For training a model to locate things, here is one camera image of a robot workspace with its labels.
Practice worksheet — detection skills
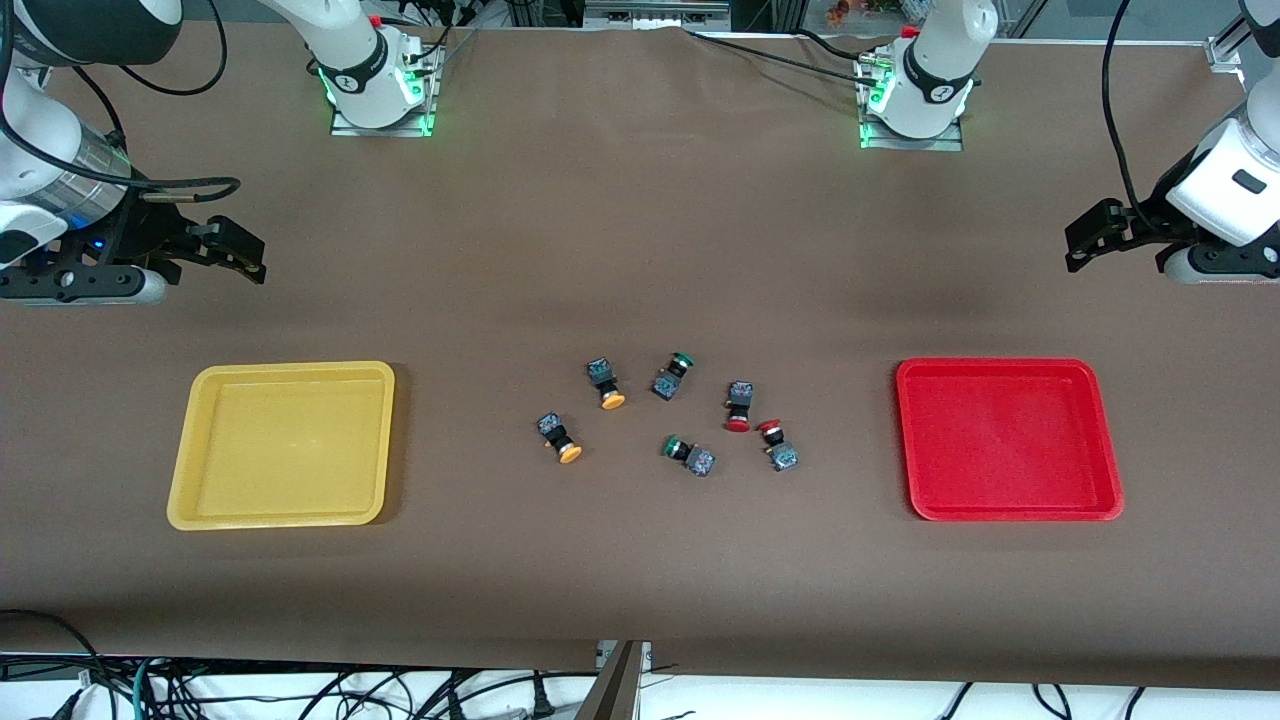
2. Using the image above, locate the yellow mushroom push button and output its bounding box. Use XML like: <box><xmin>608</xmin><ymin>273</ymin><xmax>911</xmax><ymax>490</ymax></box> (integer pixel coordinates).
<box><xmin>585</xmin><ymin>357</ymin><xmax>627</xmax><ymax>411</ymax></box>
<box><xmin>537</xmin><ymin>412</ymin><xmax>584</xmax><ymax>466</ymax></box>

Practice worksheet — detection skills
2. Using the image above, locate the yellow plastic tray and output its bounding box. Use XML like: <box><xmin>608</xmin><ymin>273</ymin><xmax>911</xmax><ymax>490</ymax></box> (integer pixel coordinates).
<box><xmin>166</xmin><ymin>361</ymin><xmax>397</xmax><ymax>531</ymax></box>

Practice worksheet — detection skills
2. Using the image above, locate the red plastic tray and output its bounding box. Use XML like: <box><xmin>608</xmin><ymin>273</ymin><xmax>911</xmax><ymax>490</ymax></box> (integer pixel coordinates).
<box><xmin>895</xmin><ymin>358</ymin><xmax>1125</xmax><ymax>523</ymax></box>

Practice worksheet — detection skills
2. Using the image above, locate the green mushroom push button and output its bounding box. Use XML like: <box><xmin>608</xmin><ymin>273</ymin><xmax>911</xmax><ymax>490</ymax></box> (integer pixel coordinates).
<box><xmin>662</xmin><ymin>435</ymin><xmax>717</xmax><ymax>478</ymax></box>
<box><xmin>651</xmin><ymin>352</ymin><xmax>696</xmax><ymax>401</ymax></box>

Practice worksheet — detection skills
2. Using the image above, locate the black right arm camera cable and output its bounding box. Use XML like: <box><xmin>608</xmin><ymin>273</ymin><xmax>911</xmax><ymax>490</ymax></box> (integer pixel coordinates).
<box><xmin>0</xmin><ymin>0</ymin><xmax>243</xmax><ymax>206</ymax></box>

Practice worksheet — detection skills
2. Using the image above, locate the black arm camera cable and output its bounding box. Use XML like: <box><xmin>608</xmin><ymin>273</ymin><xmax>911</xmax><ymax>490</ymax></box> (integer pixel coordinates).
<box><xmin>0</xmin><ymin>0</ymin><xmax>243</xmax><ymax>206</ymax></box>
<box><xmin>1100</xmin><ymin>0</ymin><xmax>1147</xmax><ymax>227</ymax></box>

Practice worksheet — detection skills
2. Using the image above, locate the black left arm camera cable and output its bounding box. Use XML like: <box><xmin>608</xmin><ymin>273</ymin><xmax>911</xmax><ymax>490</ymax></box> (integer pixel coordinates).
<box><xmin>1100</xmin><ymin>0</ymin><xmax>1147</xmax><ymax>227</ymax></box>

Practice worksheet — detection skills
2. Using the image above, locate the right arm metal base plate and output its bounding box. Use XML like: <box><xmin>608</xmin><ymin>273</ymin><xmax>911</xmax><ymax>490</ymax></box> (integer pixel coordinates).
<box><xmin>330</xmin><ymin>95</ymin><xmax>437</xmax><ymax>139</ymax></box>

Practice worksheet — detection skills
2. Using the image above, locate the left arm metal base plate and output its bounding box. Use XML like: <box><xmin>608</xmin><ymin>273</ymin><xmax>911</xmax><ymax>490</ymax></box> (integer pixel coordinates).
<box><xmin>858</xmin><ymin>110</ymin><xmax>966</xmax><ymax>153</ymax></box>

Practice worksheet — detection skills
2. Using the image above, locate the black base cable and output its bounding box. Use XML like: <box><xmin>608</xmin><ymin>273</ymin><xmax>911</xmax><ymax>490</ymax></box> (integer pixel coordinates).
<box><xmin>395</xmin><ymin>12</ymin><xmax>481</xmax><ymax>76</ymax></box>

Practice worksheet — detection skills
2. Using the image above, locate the black cable on table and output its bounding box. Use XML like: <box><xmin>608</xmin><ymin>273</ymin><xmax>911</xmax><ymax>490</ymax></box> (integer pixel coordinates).
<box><xmin>685</xmin><ymin>28</ymin><xmax>883</xmax><ymax>83</ymax></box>

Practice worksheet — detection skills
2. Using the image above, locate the green floor cable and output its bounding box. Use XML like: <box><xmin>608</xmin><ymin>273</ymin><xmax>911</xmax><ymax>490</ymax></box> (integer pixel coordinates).
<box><xmin>133</xmin><ymin>655</ymin><xmax>166</xmax><ymax>720</ymax></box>

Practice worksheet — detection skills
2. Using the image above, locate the aluminium frame crossbar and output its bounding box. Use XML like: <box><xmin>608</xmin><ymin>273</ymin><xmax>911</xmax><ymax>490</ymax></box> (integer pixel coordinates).
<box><xmin>585</xmin><ymin>0</ymin><xmax>731</xmax><ymax>31</ymax></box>

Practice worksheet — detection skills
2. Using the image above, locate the dark table frame post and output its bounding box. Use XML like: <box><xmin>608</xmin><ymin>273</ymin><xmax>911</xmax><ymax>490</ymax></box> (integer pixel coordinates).
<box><xmin>575</xmin><ymin>640</ymin><xmax>646</xmax><ymax>720</ymax></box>

